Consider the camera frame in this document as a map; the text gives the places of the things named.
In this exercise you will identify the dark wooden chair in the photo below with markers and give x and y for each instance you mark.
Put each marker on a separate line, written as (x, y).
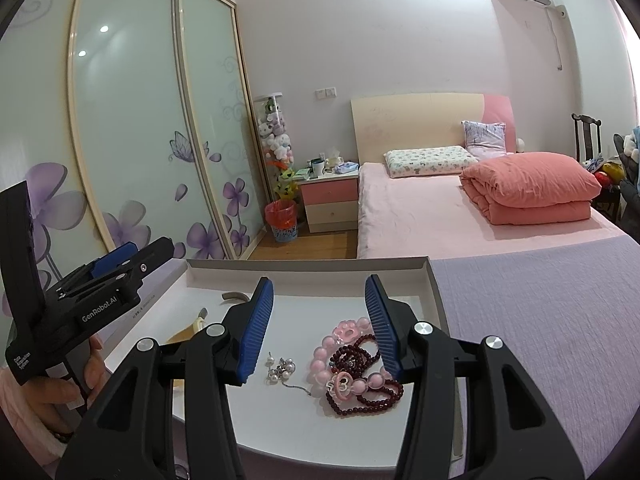
(587, 135)

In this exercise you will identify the pink and cream nightstand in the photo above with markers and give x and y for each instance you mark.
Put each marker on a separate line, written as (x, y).
(330, 200)

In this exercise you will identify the grey cardboard tray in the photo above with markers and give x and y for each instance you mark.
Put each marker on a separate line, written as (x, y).
(300, 415)

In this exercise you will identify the silver pearl cluster earrings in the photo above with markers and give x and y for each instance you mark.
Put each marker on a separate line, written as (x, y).
(285, 367)

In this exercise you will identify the cream and pink headboard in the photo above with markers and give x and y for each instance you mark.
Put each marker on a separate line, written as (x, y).
(400, 125)

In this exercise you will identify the pearl stud earring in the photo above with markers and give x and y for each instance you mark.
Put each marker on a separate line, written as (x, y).
(270, 359)

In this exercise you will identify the white pipe cover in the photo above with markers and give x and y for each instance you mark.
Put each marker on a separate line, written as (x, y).
(560, 35)

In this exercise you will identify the patterned white pillow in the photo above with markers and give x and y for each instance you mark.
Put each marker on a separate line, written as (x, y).
(430, 162)

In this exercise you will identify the white wall switch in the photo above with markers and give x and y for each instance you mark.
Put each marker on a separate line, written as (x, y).
(325, 93)

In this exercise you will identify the purple floral pillow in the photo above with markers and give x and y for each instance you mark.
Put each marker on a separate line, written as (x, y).
(482, 137)

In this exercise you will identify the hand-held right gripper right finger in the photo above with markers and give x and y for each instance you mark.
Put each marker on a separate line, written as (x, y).
(385, 330)

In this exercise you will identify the yellow wrist watch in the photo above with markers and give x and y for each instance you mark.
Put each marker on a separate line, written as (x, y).
(187, 334)

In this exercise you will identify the purple blanket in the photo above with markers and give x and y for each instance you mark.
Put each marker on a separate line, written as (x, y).
(550, 320)

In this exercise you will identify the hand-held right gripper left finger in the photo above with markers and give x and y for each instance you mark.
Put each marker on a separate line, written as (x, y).
(255, 330)

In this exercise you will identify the dark grey chair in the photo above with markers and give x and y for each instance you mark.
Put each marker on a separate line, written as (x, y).
(627, 200)

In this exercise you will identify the folded coral quilt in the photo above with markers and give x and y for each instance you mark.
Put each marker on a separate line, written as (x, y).
(530, 185)

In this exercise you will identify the light blue cloth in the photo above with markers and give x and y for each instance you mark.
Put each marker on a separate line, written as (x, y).
(346, 167)

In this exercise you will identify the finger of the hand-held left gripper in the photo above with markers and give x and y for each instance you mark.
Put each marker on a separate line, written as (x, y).
(150, 260)
(117, 256)

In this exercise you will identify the pink waste bin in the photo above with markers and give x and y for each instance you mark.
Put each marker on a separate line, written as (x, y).
(282, 220)

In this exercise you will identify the person's left hand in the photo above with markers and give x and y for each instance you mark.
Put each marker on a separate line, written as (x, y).
(50, 400)

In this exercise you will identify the light blue fleece garment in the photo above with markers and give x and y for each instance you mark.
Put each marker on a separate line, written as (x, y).
(636, 142)

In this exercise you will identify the tissue box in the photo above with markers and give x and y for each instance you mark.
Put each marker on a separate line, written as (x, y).
(334, 157)

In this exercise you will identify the white mug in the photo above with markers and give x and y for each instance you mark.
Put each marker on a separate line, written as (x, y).
(316, 167)

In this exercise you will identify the clear tube of plush toys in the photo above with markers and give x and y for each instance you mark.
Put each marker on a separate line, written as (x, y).
(275, 135)

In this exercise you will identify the pink bed sheet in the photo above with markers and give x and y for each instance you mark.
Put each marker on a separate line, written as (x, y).
(410, 215)

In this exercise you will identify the person's left forearm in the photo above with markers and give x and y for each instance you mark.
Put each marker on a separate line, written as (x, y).
(22, 435)

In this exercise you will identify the colourful toy pile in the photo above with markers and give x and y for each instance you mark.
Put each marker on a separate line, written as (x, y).
(610, 172)

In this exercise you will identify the floral sliding door wardrobe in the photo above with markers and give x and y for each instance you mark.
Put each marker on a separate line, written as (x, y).
(125, 110)

